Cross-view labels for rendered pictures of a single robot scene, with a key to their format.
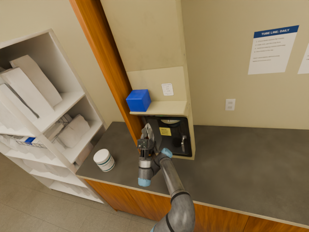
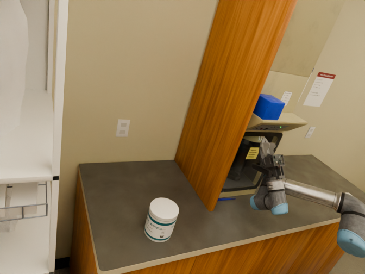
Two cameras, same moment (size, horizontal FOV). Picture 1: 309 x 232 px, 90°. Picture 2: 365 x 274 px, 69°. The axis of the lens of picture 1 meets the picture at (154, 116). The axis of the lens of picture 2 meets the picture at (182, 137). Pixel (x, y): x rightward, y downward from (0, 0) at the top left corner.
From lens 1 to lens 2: 139 cm
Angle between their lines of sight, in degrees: 51
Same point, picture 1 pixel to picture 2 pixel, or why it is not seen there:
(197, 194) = (288, 223)
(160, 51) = (303, 58)
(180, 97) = (289, 109)
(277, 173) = not seen: hidden behind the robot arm
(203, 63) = not seen: hidden behind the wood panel
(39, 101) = (16, 88)
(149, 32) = (307, 38)
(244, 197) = (313, 211)
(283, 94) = not seen: hidden behind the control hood
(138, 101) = (280, 106)
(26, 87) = (16, 43)
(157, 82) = (282, 88)
